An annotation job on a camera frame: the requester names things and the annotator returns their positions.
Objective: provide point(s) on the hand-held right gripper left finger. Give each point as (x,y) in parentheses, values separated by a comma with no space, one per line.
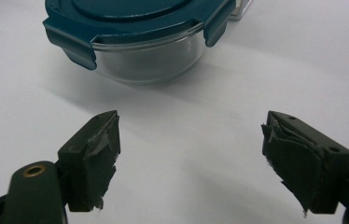
(94,161)

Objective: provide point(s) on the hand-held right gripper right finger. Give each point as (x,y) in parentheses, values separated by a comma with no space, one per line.
(300,161)

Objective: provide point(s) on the round glass container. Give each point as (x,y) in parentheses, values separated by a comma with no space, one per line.
(150,59)

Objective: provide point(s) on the glass container with teal lid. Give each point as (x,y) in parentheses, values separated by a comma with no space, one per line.
(138,21)

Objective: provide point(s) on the clear glass container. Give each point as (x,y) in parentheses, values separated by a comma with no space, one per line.
(241,9)

